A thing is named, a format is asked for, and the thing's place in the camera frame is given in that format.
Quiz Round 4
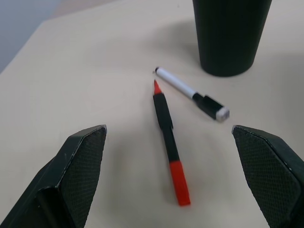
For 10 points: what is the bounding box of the black ribbed pen holder cup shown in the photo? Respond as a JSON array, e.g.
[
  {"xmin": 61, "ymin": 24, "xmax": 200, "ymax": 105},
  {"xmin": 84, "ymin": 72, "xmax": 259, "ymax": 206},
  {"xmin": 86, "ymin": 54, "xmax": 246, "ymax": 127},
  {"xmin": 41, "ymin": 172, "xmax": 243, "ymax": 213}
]
[{"xmin": 192, "ymin": 0, "xmax": 273, "ymax": 77}]

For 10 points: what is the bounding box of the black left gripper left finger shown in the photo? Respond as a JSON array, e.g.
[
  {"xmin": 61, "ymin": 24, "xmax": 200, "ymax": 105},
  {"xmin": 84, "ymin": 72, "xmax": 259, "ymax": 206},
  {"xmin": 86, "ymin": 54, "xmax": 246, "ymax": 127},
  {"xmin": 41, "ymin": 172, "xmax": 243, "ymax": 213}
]
[{"xmin": 0, "ymin": 124, "xmax": 107, "ymax": 228}]

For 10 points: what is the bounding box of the white marker with black cap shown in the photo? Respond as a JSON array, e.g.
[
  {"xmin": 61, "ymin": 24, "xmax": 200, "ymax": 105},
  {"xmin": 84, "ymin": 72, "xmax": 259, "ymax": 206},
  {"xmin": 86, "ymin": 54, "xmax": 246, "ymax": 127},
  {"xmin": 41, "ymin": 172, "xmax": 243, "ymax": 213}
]
[{"xmin": 152, "ymin": 66, "xmax": 230, "ymax": 123}]

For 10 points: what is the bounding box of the black and red pen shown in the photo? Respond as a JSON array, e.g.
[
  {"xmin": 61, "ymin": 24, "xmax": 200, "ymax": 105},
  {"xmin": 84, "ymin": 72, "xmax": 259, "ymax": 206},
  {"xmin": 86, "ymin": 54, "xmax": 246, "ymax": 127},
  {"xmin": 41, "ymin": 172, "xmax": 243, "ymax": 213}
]
[{"xmin": 152, "ymin": 79, "xmax": 191, "ymax": 207}]

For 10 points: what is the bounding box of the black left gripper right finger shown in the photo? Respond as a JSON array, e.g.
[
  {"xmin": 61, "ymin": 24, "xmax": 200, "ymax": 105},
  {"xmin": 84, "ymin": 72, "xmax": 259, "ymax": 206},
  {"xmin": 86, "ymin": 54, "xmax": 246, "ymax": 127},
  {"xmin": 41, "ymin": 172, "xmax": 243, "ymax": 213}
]
[{"xmin": 231, "ymin": 124, "xmax": 304, "ymax": 228}]

